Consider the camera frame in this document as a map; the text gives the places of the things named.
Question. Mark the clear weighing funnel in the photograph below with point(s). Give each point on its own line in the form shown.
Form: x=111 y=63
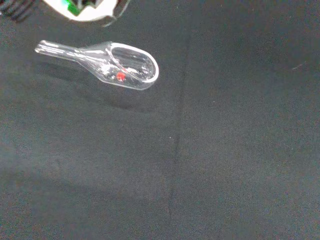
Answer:
x=105 y=63

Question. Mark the black bench cloth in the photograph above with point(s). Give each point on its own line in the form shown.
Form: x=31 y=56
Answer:
x=200 y=150

